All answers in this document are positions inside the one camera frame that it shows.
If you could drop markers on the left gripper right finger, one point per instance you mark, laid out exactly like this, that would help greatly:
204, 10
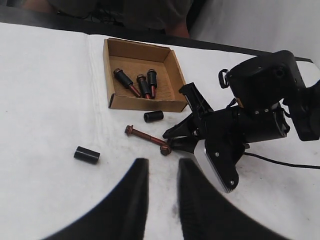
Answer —
200, 210

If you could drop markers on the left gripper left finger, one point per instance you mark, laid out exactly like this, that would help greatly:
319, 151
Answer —
125, 205

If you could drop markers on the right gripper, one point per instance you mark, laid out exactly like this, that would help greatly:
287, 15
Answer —
237, 125

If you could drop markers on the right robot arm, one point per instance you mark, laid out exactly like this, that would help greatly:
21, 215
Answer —
275, 80

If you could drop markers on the open cardboard box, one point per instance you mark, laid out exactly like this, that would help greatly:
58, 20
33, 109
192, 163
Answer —
142, 75

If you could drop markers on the black cylindrical sleeve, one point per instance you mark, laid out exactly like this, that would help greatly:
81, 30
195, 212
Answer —
86, 155
153, 117

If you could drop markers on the copper flanged bolt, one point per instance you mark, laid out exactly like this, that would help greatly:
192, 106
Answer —
165, 150
145, 135

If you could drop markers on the bolt in black sleeve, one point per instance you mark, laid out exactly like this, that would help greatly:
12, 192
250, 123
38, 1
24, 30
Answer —
151, 80
126, 82
143, 87

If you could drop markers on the person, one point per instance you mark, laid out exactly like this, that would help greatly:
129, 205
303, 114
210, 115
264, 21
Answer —
140, 15

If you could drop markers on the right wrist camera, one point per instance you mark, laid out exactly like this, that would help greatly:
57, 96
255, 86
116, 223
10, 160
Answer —
215, 172

